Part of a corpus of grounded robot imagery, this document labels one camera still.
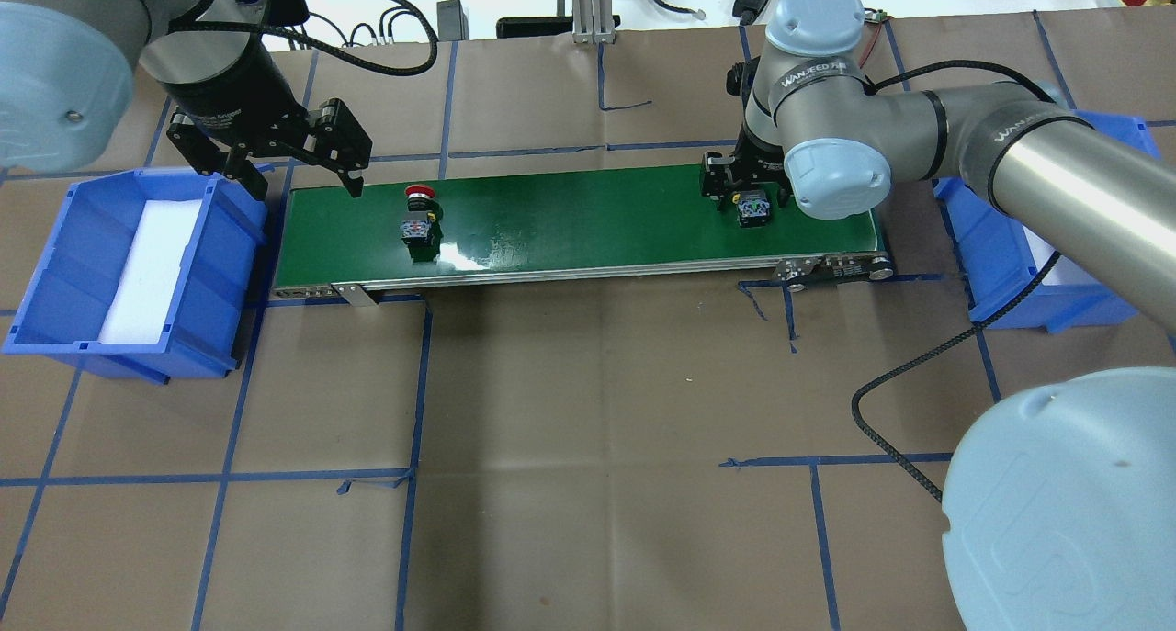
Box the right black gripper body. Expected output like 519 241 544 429
700 126 791 212

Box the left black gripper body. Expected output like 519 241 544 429
165 52 310 175

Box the red push button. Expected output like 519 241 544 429
400 184 445 249

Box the yellow push button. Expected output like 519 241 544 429
731 188 773 229

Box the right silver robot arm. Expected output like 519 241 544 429
701 0 1175 630

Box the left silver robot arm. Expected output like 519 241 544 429
1 0 370 199

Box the green conveyor belt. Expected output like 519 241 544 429
270 163 897 301

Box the black power adapter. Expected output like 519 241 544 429
435 0 469 41

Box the white foam pad left bin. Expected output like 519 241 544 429
99 199 202 344

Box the white foam pad bin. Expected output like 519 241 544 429
1022 226 1065 286
99 199 202 344

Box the left blue plastic bin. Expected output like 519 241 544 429
4 169 267 385

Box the blue plastic bin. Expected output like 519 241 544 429
4 169 267 385
933 105 1172 333

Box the right blue plastic bin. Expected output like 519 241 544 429
933 105 1172 333

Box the white foam pad right bin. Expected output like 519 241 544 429
1022 226 1065 286

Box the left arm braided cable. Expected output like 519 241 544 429
165 0 440 76

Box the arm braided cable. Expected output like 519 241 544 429
850 58 1067 503
165 0 440 76

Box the aluminium profile post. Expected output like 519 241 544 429
572 0 616 43

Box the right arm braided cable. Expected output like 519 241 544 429
850 58 1067 503

